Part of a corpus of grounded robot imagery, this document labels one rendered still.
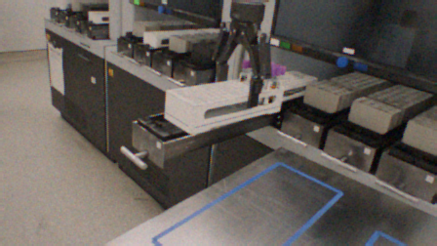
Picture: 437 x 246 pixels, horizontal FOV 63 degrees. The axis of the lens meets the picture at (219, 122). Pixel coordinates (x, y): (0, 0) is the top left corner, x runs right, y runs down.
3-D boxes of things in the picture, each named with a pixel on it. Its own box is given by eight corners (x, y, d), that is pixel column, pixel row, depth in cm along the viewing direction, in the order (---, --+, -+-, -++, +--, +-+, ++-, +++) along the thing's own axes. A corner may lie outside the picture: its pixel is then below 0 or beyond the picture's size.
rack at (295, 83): (292, 87, 132) (295, 70, 129) (314, 96, 125) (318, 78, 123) (234, 101, 112) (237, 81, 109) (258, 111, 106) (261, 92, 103)
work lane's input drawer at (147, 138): (290, 101, 138) (294, 78, 134) (320, 113, 129) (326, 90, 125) (116, 150, 90) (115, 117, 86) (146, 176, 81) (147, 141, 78)
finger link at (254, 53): (251, 30, 81) (256, 28, 80) (263, 79, 81) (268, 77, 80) (239, 31, 78) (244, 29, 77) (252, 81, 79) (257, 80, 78)
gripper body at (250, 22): (222, -2, 78) (218, 41, 81) (251, 4, 72) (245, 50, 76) (246, -2, 82) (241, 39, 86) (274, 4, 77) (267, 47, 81)
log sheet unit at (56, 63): (51, 86, 256) (46, 36, 242) (66, 99, 239) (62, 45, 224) (47, 87, 255) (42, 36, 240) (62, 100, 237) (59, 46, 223)
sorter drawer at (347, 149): (412, 107, 147) (419, 86, 143) (449, 119, 138) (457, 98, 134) (313, 155, 99) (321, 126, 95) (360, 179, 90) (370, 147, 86)
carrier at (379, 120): (389, 134, 96) (396, 113, 94) (385, 136, 95) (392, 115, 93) (350, 118, 104) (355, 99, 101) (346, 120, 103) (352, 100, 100)
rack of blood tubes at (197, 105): (253, 98, 99) (256, 76, 97) (281, 110, 93) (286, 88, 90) (163, 116, 80) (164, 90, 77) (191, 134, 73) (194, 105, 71)
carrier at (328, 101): (338, 113, 106) (343, 95, 104) (335, 115, 105) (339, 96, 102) (305, 101, 114) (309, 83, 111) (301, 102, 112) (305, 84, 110)
